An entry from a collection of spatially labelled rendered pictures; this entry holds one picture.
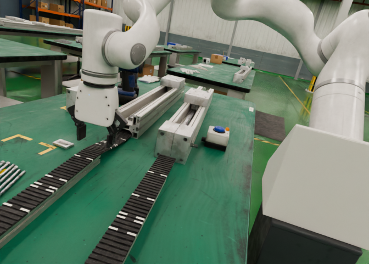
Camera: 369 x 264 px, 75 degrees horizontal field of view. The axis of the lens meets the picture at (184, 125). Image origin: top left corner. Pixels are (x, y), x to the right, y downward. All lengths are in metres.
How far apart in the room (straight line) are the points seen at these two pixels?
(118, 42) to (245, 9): 0.45
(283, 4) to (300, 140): 0.41
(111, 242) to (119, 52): 0.36
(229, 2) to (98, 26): 0.43
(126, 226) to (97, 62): 0.35
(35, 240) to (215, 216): 0.35
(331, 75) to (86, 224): 0.68
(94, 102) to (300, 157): 0.49
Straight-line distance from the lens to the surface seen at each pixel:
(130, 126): 0.85
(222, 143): 0.88
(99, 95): 0.61
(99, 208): 0.56
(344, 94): 0.71
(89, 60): 0.60
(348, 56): 0.78
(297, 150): 0.57
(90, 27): 0.59
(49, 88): 2.67
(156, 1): 0.69
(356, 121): 0.69
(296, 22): 0.82
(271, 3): 0.81
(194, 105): 1.12
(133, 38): 0.54
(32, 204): 0.53
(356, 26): 0.80
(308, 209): 0.64
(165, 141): 0.73
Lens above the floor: 1.14
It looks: 20 degrees down
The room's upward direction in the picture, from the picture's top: 11 degrees clockwise
